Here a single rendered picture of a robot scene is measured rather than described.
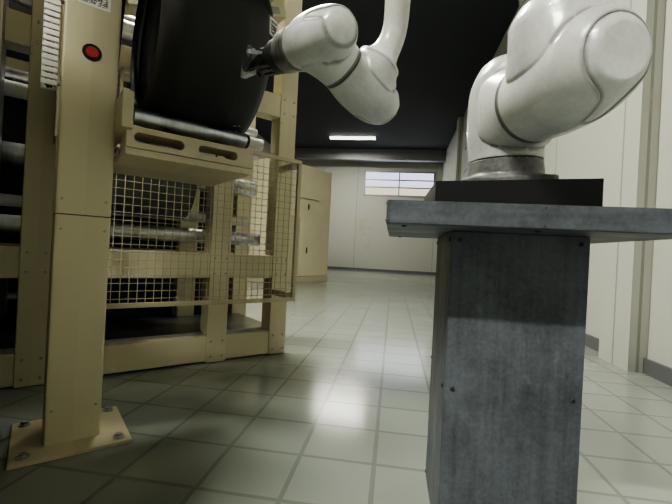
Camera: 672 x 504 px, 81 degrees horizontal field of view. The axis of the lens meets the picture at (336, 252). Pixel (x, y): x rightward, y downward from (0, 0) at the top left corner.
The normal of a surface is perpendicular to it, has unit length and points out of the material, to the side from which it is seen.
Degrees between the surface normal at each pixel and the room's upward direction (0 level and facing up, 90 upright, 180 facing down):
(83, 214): 90
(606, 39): 99
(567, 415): 90
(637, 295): 90
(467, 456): 90
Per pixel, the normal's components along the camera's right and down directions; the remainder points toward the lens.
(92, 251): 0.61, 0.04
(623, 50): 0.11, 0.14
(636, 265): -0.14, 0.00
